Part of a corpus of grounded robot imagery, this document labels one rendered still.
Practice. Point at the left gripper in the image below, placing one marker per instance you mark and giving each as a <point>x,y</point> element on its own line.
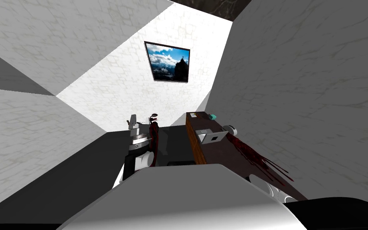
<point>139,129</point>

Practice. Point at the dark red golf bag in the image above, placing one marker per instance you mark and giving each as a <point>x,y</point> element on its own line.
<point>154,140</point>

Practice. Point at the small white paper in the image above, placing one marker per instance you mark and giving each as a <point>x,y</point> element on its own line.
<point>193,115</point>

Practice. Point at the framed mountain sky picture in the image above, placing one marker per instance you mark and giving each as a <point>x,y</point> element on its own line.
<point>168,62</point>

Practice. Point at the grey open box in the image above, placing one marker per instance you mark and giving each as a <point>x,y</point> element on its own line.
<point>211,136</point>

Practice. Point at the small teal box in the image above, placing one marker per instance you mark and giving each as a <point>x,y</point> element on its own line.
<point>213,117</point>

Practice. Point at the dark brown wooden desk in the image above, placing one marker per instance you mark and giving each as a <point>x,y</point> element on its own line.
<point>217,158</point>

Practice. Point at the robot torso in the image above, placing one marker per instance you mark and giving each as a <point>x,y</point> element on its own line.
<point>184,198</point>

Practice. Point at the dark red spiky plant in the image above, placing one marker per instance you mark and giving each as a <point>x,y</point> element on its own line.
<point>254,158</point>

